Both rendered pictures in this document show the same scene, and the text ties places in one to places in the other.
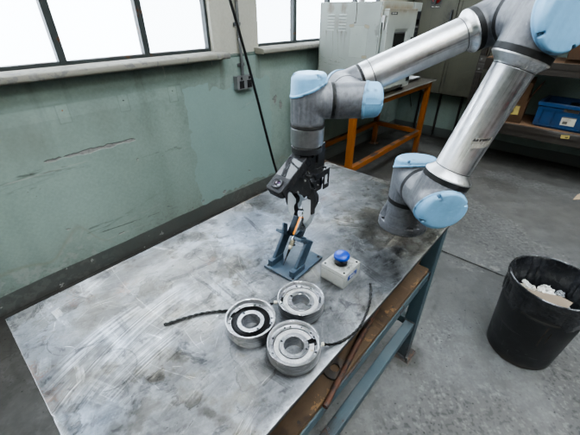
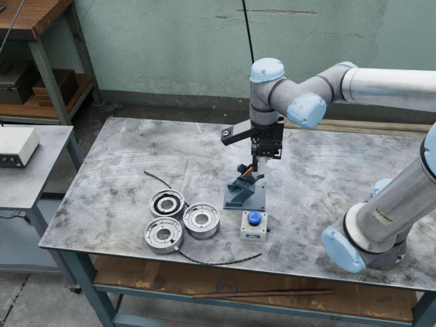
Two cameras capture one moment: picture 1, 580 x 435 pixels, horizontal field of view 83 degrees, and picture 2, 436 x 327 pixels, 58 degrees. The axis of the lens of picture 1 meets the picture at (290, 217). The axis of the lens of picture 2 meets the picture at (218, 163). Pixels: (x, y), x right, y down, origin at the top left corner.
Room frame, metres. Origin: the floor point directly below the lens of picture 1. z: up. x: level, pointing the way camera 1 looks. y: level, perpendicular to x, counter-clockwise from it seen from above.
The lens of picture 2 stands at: (0.20, -0.65, 1.75)
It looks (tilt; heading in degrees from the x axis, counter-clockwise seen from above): 45 degrees down; 58
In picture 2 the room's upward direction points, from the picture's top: 3 degrees counter-clockwise
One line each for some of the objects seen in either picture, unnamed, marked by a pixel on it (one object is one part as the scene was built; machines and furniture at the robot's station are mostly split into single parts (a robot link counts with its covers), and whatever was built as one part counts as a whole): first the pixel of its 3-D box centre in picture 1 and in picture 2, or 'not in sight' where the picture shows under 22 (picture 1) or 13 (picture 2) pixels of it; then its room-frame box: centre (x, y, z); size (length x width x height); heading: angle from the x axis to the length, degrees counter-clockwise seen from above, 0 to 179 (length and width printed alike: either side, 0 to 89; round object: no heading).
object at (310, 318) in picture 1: (300, 303); (202, 220); (0.52, -0.02, 0.82); 0.10 x 0.10 x 0.04
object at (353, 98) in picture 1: (352, 98); (302, 101); (0.75, -0.14, 1.22); 0.11 x 0.11 x 0.08; 4
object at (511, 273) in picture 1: (534, 314); not in sight; (1.02, -1.11, 0.21); 0.34 x 0.34 x 0.43
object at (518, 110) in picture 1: (508, 97); not in sight; (3.40, -2.18, 0.64); 0.49 x 0.40 x 0.37; 53
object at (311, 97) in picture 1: (309, 100); (266, 85); (0.72, -0.04, 1.22); 0.09 x 0.08 x 0.11; 94
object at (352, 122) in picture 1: (366, 128); not in sight; (3.20, -0.75, 0.39); 1.50 x 0.62 x 0.78; 138
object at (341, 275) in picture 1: (341, 267); (255, 226); (0.64, -0.13, 0.82); 0.08 x 0.07 x 0.05; 138
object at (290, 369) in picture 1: (293, 348); (163, 235); (0.41, -0.01, 0.82); 0.10 x 0.10 x 0.04
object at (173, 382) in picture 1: (286, 253); (254, 188); (0.74, 0.01, 0.79); 1.20 x 0.60 x 0.02; 138
